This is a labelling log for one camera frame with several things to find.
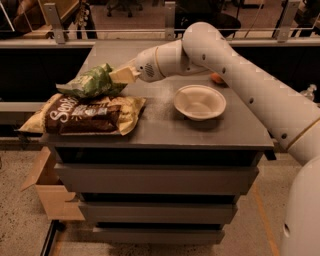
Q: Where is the grey drawer cabinet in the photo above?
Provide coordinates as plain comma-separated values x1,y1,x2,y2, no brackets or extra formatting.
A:
39,40,274,246

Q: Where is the orange fruit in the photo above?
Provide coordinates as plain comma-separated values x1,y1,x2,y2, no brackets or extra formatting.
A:
210,73,224,84

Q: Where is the black office chair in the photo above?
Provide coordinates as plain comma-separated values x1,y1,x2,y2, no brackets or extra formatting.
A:
174,0,241,37

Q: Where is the cardboard box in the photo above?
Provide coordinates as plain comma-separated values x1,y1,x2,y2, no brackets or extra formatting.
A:
21,147,85,221

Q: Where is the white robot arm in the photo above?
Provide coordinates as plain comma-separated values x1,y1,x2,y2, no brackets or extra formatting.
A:
110,22,320,256

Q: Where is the metal railing with posts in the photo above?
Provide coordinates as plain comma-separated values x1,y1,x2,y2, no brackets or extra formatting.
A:
0,0,319,44

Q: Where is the white paper bowl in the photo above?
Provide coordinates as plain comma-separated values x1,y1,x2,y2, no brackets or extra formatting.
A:
173,85,226,121

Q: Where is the brown sea salt chip bag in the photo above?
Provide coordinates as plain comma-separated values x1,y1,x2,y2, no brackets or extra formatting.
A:
20,94,146,136

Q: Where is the green jalapeno chip bag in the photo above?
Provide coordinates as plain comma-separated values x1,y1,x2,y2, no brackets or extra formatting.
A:
56,63,126,99

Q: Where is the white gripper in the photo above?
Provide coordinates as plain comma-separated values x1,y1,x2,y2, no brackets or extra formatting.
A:
109,40,204,84

